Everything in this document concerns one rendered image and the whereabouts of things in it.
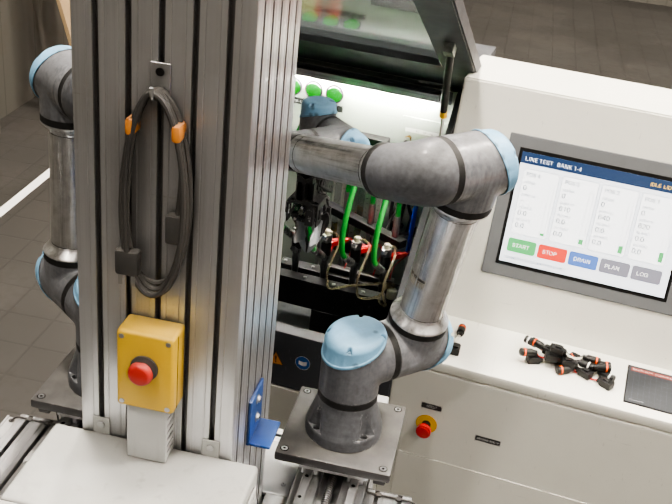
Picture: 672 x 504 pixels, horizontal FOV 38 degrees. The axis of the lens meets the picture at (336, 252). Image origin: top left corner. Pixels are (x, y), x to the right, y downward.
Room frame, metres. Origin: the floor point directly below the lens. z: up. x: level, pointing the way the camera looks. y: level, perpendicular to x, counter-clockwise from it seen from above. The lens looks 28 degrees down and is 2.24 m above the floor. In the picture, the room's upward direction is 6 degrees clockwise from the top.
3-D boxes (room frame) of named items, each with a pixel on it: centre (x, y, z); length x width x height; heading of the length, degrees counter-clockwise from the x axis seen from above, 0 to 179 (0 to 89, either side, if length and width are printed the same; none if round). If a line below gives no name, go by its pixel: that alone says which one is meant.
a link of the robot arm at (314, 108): (1.93, 0.07, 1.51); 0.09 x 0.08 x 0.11; 36
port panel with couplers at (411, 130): (2.46, -0.20, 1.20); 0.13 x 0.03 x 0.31; 75
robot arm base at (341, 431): (1.54, -0.05, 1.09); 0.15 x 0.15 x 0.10
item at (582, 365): (1.94, -0.57, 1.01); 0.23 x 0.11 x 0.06; 75
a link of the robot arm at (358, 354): (1.55, -0.06, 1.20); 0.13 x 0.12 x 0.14; 126
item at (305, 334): (2.04, 0.17, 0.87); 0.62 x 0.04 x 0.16; 75
